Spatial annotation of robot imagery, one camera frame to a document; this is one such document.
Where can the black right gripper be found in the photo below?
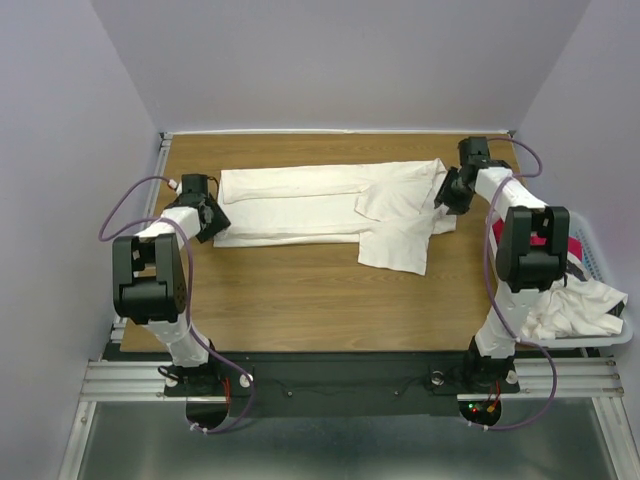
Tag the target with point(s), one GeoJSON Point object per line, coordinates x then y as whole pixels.
{"type": "Point", "coordinates": [459, 206]}

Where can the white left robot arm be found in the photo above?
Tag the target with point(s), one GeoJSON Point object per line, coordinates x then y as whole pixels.
{"type": "Point", "coordinates": [152, 265]}

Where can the electronics board with leds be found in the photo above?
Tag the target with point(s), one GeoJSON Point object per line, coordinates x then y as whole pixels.
{"type": "Point", "coordinates": [481, 409]}

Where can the white plastic laundry basket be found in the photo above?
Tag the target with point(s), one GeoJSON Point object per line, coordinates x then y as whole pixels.
{"type": "Point", "coordinates": [594, 264]}

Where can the white printed t shirt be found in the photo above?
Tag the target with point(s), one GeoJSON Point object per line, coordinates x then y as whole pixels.
{"type": "Point", "coordinates": [577, 305]}

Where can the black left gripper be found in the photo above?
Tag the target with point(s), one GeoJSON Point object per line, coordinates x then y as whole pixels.
{"type": "Point", "coordinates": [220, 220]}

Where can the red t shirt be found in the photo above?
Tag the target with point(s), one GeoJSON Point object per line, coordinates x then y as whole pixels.
{"type": "Point", "coordinates": [575, 247]}

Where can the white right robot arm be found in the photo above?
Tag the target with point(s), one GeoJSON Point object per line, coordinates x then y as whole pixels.
{"type": "Point", "coordinates": [525, 251]}

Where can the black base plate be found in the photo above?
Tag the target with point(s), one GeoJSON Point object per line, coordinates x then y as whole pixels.
{"type": "Point", "coordinates": [272, 385]}

